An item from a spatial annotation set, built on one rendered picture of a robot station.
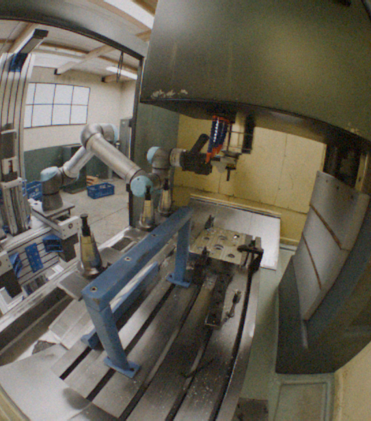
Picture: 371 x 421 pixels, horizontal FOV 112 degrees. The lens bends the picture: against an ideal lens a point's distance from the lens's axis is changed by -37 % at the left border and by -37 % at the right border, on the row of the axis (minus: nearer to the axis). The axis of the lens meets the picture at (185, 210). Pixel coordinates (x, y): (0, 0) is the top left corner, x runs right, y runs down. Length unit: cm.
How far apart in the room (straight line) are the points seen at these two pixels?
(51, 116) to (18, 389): 515
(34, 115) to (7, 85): 386
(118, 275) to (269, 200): 162
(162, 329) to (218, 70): 73
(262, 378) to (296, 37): 116
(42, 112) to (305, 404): 579
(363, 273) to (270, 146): 140
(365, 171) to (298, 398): 95
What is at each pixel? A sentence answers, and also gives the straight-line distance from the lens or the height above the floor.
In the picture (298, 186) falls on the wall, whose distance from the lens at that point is 183.
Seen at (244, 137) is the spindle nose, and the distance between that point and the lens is 69.
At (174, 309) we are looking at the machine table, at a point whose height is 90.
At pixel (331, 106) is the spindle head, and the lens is 47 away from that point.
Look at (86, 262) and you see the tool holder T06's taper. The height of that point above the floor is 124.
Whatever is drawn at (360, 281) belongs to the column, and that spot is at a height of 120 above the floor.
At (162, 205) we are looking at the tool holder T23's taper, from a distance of 61.
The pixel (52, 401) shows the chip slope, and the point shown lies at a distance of 75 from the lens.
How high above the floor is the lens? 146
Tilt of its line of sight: 22 degrees down
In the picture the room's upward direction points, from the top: 6 degrees clockwise
